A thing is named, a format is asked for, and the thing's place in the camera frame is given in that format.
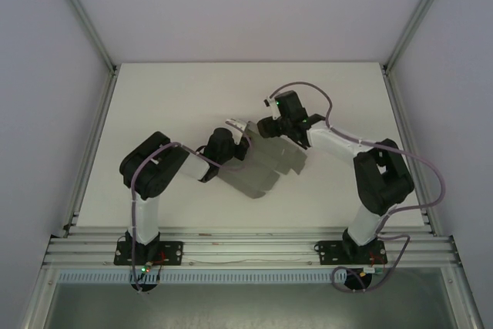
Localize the grey paper box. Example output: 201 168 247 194
217 120 309 201

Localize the metal sheet panel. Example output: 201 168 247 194
42 282 459 329

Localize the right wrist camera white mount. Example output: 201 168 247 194
263 94 281 121

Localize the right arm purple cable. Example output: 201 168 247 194
269 81 448 294

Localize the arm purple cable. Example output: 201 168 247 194
269 81 448 294
129 128 253 294

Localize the aluminium mounting rail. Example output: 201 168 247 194
44 233 461 268

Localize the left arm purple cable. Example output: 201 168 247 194
129 128 253 294

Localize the right aluminium side rail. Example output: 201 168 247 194
381 66 438 237

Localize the aluminium side rail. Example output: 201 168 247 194
61 69 119 238
381 66 438 237

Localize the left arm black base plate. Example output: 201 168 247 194
113 240 184 267

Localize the left aluminium side rail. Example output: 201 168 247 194
61 69 119 238

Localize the slotted pale cable duct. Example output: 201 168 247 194
57 270 347 284

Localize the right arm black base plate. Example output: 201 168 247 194
314 240 387 267

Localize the right aluminium frame post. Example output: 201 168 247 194
382 0 458 72

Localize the aluminium frame post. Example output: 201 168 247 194
48 0 117 72
382 0 458 72

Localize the left aluminium frame post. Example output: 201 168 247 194
48 0 117 72

